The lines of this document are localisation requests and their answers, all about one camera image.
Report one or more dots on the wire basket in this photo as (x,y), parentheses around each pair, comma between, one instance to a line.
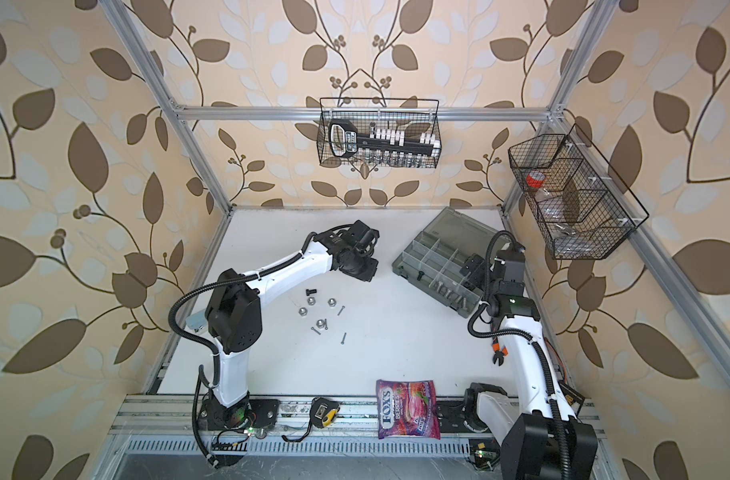
(414,114)
(586,209)

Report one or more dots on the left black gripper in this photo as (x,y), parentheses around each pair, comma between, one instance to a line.
(371,271)

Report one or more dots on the purple Fox's candy bag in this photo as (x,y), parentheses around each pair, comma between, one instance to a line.
(407,409)

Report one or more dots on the orange black pliers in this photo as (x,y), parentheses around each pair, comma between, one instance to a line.
(499,352)

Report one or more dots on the light blue flat case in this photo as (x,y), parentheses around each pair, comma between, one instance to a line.
(197,321)

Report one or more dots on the right wire basket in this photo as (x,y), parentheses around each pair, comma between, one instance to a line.
(586,209)

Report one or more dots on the socket set on black rail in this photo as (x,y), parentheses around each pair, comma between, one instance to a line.
(390,147)

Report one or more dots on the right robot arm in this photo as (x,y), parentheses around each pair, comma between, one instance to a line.
(536,428)

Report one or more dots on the yellow black tape measure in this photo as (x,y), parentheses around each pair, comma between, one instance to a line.
(323,412)

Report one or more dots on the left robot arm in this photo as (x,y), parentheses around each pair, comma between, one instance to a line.
(234,313)

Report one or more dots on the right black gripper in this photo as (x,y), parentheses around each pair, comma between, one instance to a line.
(484,267)

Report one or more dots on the grey plastic organizer box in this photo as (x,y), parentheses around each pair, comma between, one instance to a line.
(433,259)

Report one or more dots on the back wire basket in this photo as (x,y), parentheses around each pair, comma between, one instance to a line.
(414,114)

